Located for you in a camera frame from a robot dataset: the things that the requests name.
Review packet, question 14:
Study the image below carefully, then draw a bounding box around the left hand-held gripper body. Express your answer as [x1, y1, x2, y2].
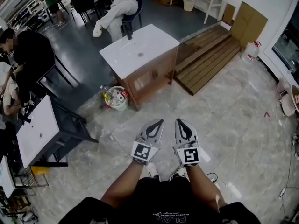
[131, 136, 161, 167]

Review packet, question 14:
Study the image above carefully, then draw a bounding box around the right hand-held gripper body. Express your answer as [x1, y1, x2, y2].
[172, 139, 202, 168]

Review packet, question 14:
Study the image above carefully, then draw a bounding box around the person's right forearm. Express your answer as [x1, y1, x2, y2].
[185, 165, 229, 211]

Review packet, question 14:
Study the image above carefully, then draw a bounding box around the person's left forearm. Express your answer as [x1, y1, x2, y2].
[100, 160, 150, 210]

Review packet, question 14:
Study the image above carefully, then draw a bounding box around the wooden sink cabinet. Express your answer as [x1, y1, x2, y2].
[112, 47, 179, 111]

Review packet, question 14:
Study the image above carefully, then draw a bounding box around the white sink black stand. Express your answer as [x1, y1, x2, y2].
[30, 100, 99, 169]

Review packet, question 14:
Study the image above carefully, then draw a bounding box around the person's right shoe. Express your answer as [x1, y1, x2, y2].
[170, 168, 187, 181]

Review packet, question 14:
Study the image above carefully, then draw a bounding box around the white trash bin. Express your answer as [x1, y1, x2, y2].
[104, 85, 129, 112]

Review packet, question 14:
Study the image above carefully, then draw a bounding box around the person's black shirt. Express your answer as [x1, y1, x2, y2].
[58, 176, 260, 224]

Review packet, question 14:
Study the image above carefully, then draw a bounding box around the clear plastic bottle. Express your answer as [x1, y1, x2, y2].
[100, 84, 114, 94]

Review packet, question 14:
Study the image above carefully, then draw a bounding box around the wooden slat platform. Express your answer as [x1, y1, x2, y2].
[173, 25, 242, 97]

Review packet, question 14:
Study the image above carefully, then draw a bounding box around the white round appliance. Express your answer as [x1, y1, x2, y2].
[279, 84, 299, 120]

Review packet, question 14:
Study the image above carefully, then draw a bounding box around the pink bundle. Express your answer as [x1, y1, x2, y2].
[276, 77, 292, 94]

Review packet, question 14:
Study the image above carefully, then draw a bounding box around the yellow stool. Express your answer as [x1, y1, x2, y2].
[30, 166, 50, 187]

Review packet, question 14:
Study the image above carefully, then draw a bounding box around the large cardboard sheet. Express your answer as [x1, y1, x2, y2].
[233, 1, 269, 49]

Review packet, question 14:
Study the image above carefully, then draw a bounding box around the small cardboard sheet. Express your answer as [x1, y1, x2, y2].
[222, 3, 236, 26]

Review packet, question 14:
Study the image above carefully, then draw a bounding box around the black framed window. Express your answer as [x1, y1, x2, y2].
[271, 15, 299, 74]

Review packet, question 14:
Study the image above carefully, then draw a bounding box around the white mesh waste basket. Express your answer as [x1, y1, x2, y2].
[182, 0, 195, 12]

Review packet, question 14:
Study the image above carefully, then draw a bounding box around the black chair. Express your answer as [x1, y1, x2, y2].
[69, 0, 97, 27]

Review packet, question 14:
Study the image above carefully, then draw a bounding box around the white storage rack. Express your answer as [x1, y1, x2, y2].
[6, 0, 51, 31]

